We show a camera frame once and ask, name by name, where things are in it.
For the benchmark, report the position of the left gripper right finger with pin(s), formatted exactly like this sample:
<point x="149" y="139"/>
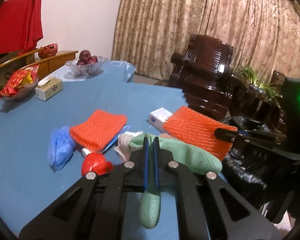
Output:
<point x="207" y="206"/>

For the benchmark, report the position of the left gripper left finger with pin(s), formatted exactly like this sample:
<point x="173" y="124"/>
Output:
<point x="93" y="208"/>

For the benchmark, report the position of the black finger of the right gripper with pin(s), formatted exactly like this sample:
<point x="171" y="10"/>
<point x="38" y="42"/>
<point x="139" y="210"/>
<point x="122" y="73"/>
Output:
<point x="259" y="137"/>

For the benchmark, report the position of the red plastic bag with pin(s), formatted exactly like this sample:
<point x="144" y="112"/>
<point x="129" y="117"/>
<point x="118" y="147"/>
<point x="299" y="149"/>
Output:
<point x="97" y="163"/>

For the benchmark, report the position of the green rubber glove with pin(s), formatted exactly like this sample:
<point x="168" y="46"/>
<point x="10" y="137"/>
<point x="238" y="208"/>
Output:
<point x="196" y="159"/>

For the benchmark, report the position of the white tissue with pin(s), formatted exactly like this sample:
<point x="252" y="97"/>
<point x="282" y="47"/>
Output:
<point x="123" y="149"/>

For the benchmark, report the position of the blue plastic bag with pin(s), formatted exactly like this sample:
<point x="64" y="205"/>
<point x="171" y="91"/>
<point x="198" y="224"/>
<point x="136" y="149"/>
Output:
<point x="60" y="148"/>

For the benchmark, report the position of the orange foam net sleeve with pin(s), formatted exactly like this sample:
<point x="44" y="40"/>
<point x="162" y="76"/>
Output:
<point x="99" y="129"/>

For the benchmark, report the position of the small white carton box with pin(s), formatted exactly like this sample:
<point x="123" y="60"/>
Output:
<point x="158" y="117"/>

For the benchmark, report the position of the black trash bag bin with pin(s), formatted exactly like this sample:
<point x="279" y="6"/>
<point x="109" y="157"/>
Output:
<point x="242" y="164"/>

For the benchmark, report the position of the dark wooden side table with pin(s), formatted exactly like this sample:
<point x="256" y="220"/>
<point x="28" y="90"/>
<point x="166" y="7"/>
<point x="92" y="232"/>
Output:
<point x="254" y="103"/>

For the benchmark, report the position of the green potted plant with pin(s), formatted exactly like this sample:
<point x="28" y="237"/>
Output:
<point x="247" y="73"/>

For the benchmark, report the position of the dark wooden armchair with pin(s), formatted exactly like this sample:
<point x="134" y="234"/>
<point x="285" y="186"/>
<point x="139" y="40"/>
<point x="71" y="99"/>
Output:
<point x="204" y="75"/>

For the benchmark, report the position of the blue tablecloth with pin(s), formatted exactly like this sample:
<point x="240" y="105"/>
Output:
<point x="39" y="159"/>

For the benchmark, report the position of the white tissue box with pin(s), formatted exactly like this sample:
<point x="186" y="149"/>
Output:
<point x="48" y="87"/>

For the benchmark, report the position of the glass fruit bowl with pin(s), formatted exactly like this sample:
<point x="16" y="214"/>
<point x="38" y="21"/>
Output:
<point x="78" y="71"/>

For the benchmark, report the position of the beige patterned curtain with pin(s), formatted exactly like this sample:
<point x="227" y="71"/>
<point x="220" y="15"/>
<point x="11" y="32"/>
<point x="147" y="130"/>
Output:
<point x="265" y="34"/>

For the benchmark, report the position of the red snack packets dish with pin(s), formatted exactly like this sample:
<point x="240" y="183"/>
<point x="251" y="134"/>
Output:
<point x="21" y="82"/>

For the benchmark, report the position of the red apples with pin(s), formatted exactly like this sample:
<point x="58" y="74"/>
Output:
<point x="85" y="57"/>

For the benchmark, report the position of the red lantern ornament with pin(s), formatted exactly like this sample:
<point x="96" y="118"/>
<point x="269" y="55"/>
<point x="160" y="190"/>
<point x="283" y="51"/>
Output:
<point x="48" y="51"/>

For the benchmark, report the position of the wooden sideboard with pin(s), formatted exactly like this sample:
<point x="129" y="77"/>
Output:
<point x="13" y="61"/>

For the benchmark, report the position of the red cloth cover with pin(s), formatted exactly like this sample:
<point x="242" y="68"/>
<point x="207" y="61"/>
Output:
<point x="20" y="25"/>

